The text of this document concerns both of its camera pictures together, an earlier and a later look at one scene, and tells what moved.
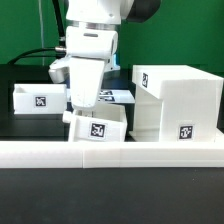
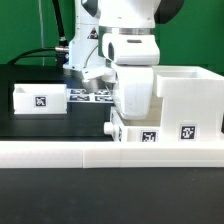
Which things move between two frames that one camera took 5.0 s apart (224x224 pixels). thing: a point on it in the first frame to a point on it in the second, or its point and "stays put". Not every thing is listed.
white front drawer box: x=102 y=123 to x=122 y=129
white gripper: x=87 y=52 to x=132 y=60
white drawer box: x=37 y=99 stays put
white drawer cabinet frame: x=177 y=104 stays put
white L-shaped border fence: x=110 y=154 stays put
